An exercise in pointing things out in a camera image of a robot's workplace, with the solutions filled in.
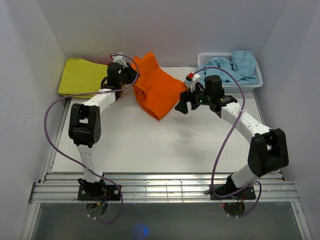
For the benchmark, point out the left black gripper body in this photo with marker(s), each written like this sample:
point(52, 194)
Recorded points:
point(127, 76)

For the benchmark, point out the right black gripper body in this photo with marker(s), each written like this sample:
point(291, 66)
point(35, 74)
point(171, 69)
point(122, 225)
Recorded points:
point(199, 98)

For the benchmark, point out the orange trousers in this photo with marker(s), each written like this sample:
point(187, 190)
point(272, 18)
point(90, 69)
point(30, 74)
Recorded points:
point(155, 91)

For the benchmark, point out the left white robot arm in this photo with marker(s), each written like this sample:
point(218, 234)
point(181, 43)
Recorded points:
point(85, 124)

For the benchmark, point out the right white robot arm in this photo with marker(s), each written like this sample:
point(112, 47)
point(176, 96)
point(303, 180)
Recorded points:
point(268, 150)

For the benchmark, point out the folded yellow trousers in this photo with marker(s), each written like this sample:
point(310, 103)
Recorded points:
point(81, 76)

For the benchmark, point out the light blue trousers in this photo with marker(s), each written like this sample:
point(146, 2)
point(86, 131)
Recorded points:
point(240, 67)

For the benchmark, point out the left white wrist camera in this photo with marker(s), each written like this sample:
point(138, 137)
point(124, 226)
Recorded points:
point(119, 58)

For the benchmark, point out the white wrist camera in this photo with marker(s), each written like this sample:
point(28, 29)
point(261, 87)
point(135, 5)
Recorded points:
point(191, 80)
point(119, 58)

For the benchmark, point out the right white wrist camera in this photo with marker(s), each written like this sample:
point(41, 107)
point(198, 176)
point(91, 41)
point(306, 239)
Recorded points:
point(191, 80)

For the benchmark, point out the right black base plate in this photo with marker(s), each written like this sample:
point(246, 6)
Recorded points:
point(221, 190)

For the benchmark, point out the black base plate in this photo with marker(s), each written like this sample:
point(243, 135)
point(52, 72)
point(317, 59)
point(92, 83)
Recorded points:
point(112, 193)
point(221, 190)

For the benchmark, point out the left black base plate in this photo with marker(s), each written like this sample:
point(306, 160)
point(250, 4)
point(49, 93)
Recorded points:
point(112, 193)

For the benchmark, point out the aluminium rail frame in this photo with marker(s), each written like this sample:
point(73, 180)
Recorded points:
point(164, 168)

